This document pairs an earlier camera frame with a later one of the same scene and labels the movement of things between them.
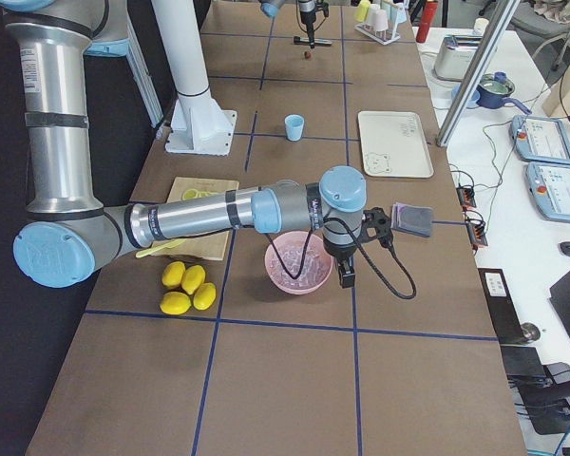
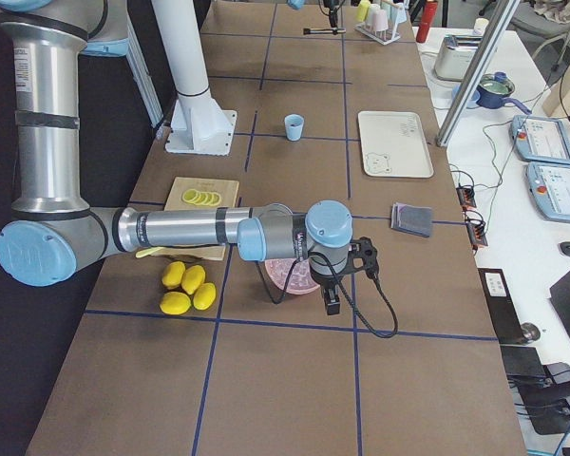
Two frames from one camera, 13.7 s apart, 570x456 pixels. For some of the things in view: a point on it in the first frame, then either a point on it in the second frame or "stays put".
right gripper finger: x=345 y=278 to x=332 y=309
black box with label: x=506 y=320 stays put
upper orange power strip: x=466 y=197 stays put
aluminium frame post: x=477 y=73 stays put
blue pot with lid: x=492 y=91 stays put
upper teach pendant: x=541 y=140 stays put
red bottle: x=428 y=15 stays put
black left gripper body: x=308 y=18 to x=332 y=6
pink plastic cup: x=380 y=20 stays put
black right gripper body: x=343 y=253 to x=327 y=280
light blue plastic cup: x=294 y=126 stays put
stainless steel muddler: x=306 y=41 to x=312 y=31
